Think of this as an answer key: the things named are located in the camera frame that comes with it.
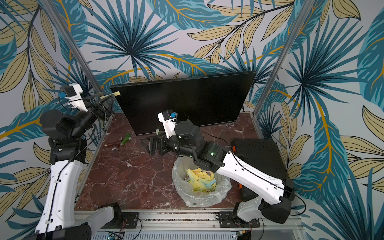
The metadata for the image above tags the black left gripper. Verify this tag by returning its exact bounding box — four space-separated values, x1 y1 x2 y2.
69 91 115 139

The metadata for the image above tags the yellow sticky note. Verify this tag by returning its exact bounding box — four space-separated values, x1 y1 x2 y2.
100 91 121 99

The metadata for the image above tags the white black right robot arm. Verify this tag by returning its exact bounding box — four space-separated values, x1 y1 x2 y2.
140 120 295 224

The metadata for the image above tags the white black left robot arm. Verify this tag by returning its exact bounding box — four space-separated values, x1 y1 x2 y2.
29 95 122 240

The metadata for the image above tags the black computer monitor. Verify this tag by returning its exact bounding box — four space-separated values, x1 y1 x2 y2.
111 71 256 136

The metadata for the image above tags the pile of coloured paper strips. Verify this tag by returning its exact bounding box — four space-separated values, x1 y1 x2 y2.
185 168 217 193

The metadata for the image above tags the bin with clear plastic liner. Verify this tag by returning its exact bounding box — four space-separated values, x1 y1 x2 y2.
172 157 232 208

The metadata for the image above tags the black plastic tool case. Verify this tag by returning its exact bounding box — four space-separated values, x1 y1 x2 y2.
231 137 289 202

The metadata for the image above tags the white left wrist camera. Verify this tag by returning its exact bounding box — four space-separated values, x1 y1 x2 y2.
59 84 88 112

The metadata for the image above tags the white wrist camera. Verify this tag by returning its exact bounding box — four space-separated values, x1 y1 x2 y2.
59 84 88 112
158 110 177 139

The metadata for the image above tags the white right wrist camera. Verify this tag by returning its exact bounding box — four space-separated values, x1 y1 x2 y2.
158 110 177 139

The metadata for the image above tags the aluminium corner post left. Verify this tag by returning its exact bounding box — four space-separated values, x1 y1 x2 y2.
40 0 104 95

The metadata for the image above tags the aluminium corner post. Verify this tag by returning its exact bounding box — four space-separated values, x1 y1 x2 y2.
40 0 104 95
253 0 315 119

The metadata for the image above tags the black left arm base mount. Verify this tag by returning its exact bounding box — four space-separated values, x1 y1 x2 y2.
98 203 139 229

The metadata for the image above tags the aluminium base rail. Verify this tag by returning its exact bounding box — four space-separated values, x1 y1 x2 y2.
92 208 309 240

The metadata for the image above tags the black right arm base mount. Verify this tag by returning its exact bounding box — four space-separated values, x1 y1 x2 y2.
216 202 260 229

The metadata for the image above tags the aluminium corner post right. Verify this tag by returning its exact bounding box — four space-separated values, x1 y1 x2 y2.
253 0 315 119

